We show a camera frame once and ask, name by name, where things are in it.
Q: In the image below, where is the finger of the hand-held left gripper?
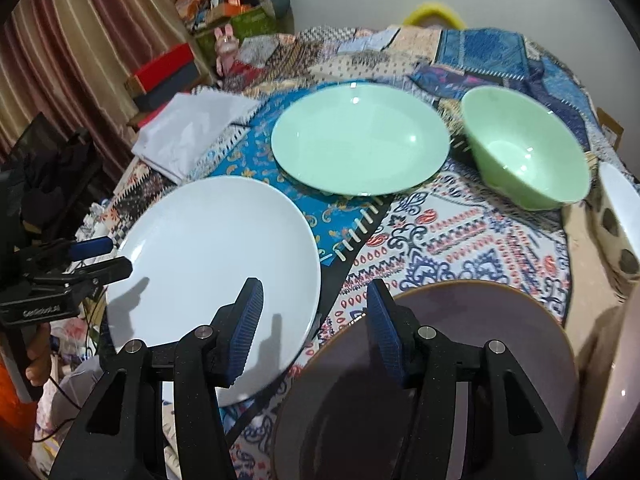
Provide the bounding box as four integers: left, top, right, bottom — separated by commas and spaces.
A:
67, 237, 115, 262
60, 256, 134, 287

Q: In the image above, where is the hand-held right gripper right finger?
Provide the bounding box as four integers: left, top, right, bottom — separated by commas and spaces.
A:
366, 279, 588, 480

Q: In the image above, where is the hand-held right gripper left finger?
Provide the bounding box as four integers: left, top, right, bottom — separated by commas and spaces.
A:
47, 277, 264, 480

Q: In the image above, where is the purple plate with brown rim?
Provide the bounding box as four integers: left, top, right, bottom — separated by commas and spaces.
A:
270, 280, 580, 480

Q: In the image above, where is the white plate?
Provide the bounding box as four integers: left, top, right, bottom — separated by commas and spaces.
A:
105, 176, 322, 407

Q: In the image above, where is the green plate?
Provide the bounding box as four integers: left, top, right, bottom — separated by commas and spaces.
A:
270, 82, 451, 197

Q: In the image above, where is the green bowl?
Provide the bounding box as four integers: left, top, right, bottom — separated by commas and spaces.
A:
460, 85, 592, 211

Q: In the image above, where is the cream bowl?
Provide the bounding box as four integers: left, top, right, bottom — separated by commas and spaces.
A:
575, 287, 640, 478

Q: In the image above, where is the person's left hand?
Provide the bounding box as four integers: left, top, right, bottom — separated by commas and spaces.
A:
25, 322, 53, 388

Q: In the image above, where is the black cloth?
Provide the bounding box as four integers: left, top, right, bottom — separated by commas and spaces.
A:
0, 127, 101, 243

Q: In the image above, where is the patchwork printed blanket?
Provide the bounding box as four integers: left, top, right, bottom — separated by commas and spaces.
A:
75, 25, 640, 480

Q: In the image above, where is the folded white cloth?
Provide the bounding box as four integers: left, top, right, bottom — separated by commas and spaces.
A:
131, 91, 261, 184

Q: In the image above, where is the striped brown curtain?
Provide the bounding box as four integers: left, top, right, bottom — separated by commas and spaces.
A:
0, 0, 201, 161

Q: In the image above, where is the pink rabbit toy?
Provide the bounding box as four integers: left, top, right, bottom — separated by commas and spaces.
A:
214, 24, 238, 77

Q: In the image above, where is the white bowl with spotted outside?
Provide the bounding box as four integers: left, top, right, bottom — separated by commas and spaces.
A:
595, 161, 640, 281

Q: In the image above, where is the green cardboard box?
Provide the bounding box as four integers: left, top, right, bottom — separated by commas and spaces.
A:
192, 7, 278, 56

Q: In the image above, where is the brown cardboard box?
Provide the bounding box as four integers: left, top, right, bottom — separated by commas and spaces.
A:
595, 107, 626, 151

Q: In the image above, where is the yellow ring cushion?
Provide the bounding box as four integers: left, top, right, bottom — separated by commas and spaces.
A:
402, 2, 466, 28

